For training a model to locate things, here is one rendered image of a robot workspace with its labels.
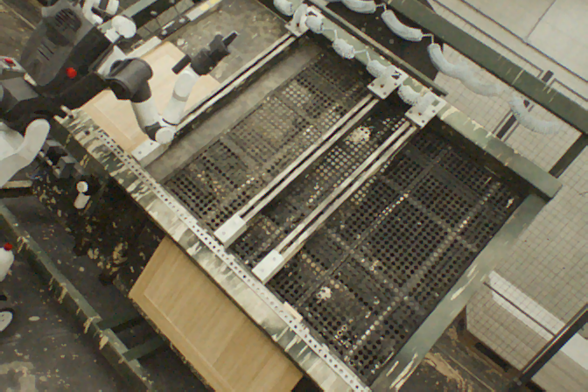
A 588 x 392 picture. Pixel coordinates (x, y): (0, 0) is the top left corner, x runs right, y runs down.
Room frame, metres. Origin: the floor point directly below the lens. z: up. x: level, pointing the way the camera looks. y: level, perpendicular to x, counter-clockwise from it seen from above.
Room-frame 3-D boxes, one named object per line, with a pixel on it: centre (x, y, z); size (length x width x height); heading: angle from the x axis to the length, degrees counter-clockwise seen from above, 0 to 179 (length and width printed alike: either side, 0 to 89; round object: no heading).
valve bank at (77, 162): (2.08, 0.90, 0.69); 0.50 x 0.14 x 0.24; 70
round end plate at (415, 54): (3.04, 0.02, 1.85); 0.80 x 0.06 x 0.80; 70
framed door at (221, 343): (2.06, -0.10, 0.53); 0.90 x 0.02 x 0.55; 70
